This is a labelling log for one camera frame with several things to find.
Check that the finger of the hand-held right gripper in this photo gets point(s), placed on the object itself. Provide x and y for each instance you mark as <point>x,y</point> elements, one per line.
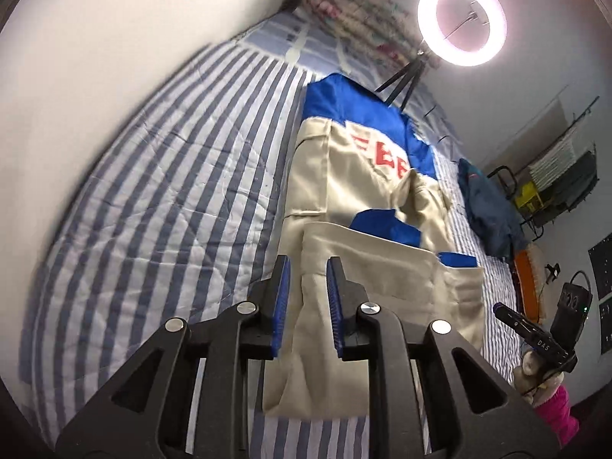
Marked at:
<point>511,318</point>

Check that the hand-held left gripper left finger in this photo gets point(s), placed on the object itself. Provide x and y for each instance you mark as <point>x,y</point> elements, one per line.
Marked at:
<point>282,306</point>

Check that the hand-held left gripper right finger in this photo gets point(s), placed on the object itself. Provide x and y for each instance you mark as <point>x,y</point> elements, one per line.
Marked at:
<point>334,311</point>

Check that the beige and blue work jacket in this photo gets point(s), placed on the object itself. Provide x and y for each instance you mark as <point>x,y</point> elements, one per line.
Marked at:
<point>334,191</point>

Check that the dark hanging clothes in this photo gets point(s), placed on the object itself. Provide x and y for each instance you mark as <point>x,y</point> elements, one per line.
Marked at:
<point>573,186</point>

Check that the black metal clothes rack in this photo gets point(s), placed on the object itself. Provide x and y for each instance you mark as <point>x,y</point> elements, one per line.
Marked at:
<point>584,112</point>

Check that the small table with checked cloth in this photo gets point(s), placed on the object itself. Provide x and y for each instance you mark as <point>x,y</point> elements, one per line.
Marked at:
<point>523,277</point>

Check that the small black device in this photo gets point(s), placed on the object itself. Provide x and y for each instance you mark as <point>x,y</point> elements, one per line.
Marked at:
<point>553,271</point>

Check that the dark night window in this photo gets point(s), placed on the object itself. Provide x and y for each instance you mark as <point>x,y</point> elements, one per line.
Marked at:
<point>603,267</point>

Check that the dark blue garment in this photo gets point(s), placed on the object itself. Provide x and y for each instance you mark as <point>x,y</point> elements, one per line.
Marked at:
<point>487,205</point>

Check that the yellow box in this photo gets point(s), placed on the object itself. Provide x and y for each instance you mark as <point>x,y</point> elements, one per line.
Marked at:
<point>528,196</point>

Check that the black metal shoe rack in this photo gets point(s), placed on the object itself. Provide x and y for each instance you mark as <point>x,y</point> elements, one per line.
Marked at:
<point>500,167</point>

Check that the blue white striped quilt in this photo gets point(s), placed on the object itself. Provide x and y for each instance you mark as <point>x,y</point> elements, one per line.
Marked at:
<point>167,201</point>

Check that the striped hanging towel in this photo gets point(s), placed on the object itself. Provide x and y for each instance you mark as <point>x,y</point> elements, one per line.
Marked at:
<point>554,153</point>

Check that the black tripod stand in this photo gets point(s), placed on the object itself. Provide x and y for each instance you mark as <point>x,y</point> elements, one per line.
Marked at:
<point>415,64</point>

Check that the light blue patterned bedsheet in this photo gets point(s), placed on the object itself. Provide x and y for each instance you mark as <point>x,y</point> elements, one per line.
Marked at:
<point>306,38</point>

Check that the folded floral quilt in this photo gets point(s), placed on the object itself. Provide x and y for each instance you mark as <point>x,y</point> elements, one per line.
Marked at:
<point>354,14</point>

